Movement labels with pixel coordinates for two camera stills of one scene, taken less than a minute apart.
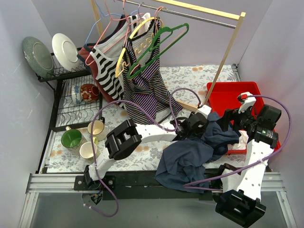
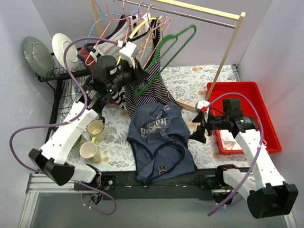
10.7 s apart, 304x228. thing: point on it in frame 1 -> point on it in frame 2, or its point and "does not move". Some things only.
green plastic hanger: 170,32 -> 166,45
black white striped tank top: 108,53 does not move
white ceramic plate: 65,52 does not move
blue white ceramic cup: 76,94 does not move
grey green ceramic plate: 39,57 does not move
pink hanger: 158,29 -> 148,35
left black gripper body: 198,121 -> 137,71
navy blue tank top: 182,163 -> 158,136
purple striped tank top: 148,99 does not move
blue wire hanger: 101,14 does not move
